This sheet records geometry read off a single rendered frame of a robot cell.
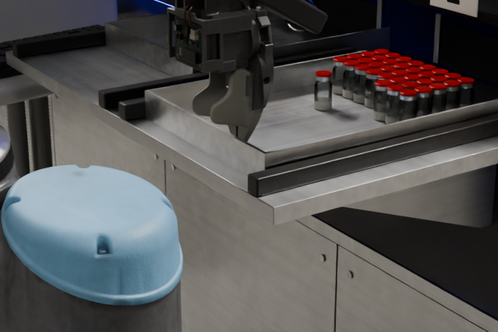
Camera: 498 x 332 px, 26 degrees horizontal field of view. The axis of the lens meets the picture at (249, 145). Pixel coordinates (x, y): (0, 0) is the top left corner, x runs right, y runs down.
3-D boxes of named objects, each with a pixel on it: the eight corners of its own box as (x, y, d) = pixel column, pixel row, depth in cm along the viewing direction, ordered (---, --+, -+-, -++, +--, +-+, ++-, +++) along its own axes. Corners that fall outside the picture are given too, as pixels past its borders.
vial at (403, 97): (407, 124, 128) (409, 87, 126) (419, 130, 126) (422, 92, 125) (393, 128, 127) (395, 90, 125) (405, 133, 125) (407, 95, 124)
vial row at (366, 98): (342, 89, 142) (342, 55, 140) (434, 126, 127) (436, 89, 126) (328, 91, 140) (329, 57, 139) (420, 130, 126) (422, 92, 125)
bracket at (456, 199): (475, 216, 140) (482, 121, 136) (492, 224, 138) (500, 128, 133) (258, 283, 123) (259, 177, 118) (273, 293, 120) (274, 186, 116)
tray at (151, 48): (288, 16, 181) (288, -5, 180) (389, 50, 161) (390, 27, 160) (105, 44, 164) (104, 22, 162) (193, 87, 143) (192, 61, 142)
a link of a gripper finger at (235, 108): (201, 153, 112) (200, 68, 109) (249, 143, 115) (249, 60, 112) (217, 163, 110) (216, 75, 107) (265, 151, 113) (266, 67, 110)
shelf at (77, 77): (271, 21, 186) (271, 10, 185) (598, 135, 131) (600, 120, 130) (6, 64, 161) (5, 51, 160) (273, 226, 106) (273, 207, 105)
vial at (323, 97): (324, 104, 135) (325, 71, 134) (335, 109, 134) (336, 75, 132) (310, 107, 134) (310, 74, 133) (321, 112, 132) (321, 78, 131)
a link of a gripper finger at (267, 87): (233, 102, 113) (233, 21, 110) (248, 99, 114) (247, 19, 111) (259, 114, 109) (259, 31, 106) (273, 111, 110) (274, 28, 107)
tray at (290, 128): (364, 75, 148) (365, 50, 147) (502, 127, 128) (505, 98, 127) (145, 118, 131) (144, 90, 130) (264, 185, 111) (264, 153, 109)
